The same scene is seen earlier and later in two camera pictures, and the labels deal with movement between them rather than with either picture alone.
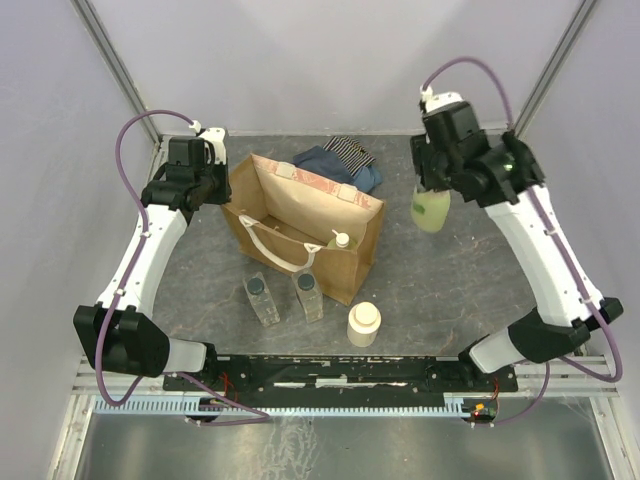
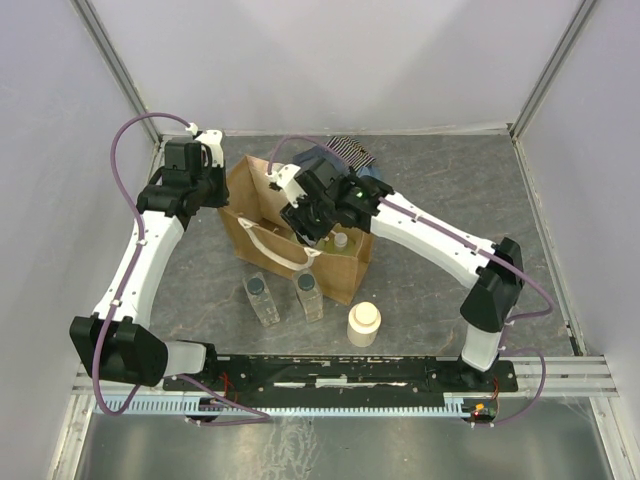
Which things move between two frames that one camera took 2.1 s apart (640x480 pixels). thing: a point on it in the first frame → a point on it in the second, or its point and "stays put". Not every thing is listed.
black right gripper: [423, 148] → [306, 232]
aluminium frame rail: [579, 376] stays put
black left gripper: [222, 196] stays put
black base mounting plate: [344, 376] stays put
